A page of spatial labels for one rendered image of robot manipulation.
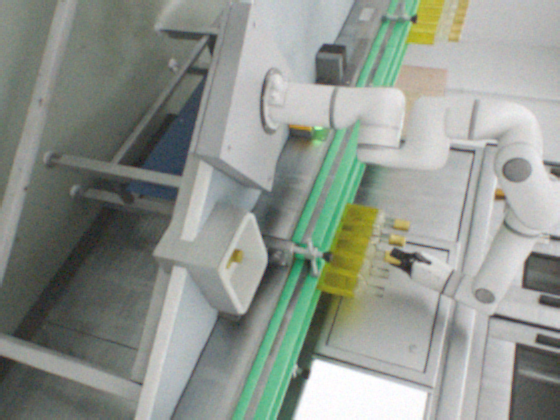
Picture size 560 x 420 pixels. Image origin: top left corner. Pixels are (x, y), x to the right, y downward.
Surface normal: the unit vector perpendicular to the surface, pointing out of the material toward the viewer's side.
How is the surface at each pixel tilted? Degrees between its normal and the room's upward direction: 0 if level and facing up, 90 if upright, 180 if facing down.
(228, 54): 90
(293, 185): 90
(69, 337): 90
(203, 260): 90
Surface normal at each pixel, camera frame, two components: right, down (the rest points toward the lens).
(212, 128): -0.25, -0.12
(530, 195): -0.39, 0.55
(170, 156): -0.11, -0.57
